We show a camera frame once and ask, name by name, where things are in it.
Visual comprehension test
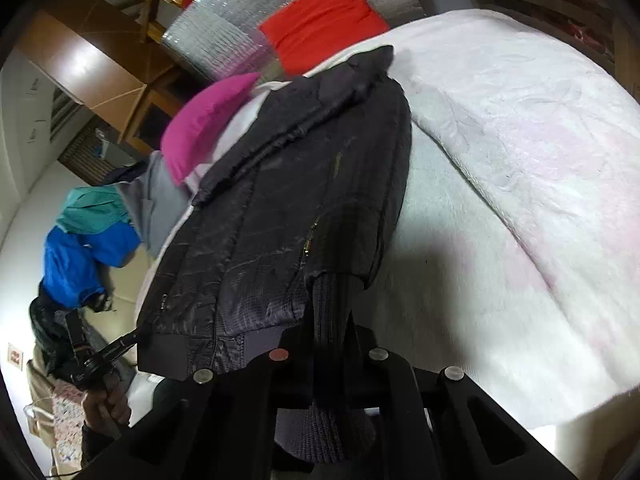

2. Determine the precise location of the black quilted jacket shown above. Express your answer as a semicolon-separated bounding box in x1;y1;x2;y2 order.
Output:
138;46;411;379

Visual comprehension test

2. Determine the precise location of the person's left hand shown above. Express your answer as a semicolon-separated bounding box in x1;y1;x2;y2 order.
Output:
82;374;131;434

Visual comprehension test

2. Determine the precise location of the blue jacket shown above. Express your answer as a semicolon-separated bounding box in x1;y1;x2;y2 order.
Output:
42;222;141;309

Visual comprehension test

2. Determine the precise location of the teal shirt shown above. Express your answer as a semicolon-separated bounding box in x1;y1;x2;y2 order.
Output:
56;185;130;235

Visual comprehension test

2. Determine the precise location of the grey suit jacket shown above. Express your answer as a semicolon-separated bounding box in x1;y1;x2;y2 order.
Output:
115;151;191;258

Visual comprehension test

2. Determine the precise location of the white fluffy bed blanket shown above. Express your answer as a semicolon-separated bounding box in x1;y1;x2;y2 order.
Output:
134;8;640;480

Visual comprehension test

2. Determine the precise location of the magenta pillow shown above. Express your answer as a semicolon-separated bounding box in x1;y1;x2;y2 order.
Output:
160;73;260;185

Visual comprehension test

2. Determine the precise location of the silver foil insulation mat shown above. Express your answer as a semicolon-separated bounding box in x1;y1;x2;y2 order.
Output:
160;0;425;81

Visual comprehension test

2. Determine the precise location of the red pillow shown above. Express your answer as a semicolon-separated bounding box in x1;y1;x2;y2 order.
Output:
259;0;390;76

